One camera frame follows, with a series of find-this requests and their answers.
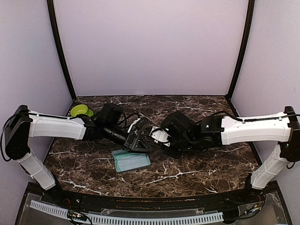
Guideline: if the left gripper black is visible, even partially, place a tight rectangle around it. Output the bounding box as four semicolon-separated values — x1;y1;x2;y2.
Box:
104;123;153;153

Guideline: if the light blue cloth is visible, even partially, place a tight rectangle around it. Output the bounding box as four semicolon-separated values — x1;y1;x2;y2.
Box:
117;156;149;171

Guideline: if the blue-grey glasses case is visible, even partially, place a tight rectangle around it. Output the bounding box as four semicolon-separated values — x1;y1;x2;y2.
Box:
112;150;151;173

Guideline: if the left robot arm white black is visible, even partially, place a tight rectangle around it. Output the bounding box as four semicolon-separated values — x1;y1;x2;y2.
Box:
0;103;152;204

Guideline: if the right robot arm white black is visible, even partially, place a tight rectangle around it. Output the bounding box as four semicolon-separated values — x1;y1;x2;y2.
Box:
161;106;300;203

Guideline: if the green plate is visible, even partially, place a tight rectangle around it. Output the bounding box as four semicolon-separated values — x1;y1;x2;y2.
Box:
85;109;94;117

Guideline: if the green bowl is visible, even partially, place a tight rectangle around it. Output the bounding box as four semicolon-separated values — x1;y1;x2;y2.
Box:
70;104;88;117

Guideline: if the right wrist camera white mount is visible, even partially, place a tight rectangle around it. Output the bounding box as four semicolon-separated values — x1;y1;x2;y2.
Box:
144;126;171;147

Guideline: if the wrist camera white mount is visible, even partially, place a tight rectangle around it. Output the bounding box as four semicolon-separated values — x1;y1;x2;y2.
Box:
144;126;171;147
127;117;149;133

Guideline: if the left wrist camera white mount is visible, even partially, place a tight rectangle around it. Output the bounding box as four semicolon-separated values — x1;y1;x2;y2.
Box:
127;117;149;133

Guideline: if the black front rail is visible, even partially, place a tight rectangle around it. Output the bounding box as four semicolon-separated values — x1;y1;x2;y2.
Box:
43;188;265;211

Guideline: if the white slotted cable duct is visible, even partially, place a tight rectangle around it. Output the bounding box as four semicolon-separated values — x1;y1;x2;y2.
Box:
30;200;224;225

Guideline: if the right black frame post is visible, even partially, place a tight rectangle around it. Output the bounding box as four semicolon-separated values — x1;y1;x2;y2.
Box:
225;0;255;101

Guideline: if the black frame post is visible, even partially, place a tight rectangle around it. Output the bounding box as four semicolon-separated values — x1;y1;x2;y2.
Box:
225;0;255;101
46;0;77;101

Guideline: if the left black frame post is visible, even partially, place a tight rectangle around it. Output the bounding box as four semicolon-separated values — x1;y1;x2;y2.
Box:
46;0;77;101

